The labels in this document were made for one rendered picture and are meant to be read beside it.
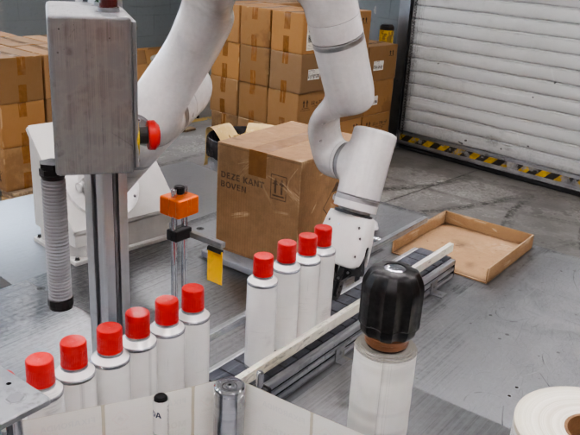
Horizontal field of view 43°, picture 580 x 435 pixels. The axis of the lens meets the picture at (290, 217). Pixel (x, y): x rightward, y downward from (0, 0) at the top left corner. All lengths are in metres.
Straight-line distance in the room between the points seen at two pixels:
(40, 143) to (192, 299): 0.85
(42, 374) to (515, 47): 4.92
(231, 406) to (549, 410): 0.41
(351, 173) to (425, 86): 4.61
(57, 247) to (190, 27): 0.52
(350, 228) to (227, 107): 3.90
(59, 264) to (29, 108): 3.39
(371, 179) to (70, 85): 0.65
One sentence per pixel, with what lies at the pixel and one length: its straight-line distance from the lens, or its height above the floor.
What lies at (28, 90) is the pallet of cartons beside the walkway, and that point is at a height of 0.71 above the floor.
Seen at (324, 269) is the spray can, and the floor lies 1.01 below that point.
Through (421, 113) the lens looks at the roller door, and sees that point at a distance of 6.00.
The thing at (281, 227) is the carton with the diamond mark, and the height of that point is 0.96.
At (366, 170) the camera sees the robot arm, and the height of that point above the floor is 1.18.
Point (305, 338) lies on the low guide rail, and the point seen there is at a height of 0.91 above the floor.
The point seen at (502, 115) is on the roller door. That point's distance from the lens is 5.65.
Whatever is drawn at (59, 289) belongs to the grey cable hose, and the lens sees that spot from 1.04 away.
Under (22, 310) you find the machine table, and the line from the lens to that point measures 1.60.
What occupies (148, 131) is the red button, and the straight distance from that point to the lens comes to 0.94.
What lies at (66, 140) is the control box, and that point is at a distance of 0.91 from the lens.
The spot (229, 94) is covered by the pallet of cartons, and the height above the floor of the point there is 0.54.
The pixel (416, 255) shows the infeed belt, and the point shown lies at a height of 0.88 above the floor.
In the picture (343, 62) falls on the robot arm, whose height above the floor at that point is 1.38.
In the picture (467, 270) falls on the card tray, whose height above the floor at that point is 0.83.
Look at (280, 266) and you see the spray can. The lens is 1.25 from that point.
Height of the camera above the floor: 1.57
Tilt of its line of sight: 21 degrees down
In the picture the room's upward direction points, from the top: 3 degrees clockwise
